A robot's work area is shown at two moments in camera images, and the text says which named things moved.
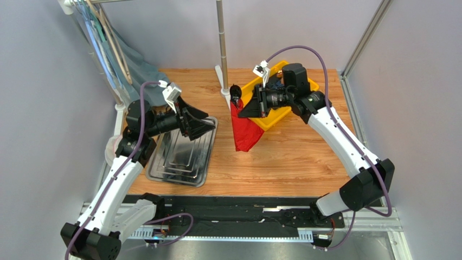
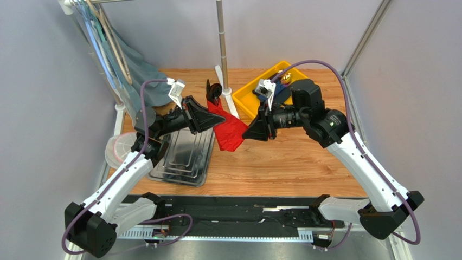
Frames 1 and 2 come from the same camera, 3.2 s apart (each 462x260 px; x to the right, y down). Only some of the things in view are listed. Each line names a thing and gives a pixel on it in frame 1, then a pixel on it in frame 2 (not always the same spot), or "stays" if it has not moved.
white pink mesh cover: (111, 145) stays
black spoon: (235, 93) to (215, 91)
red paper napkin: (246, 132) to (228, 134)
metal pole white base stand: (223, 75) stays
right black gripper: (260, 102) to (269, 122)
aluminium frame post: (381, 11) stays
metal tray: (176, 159) stays
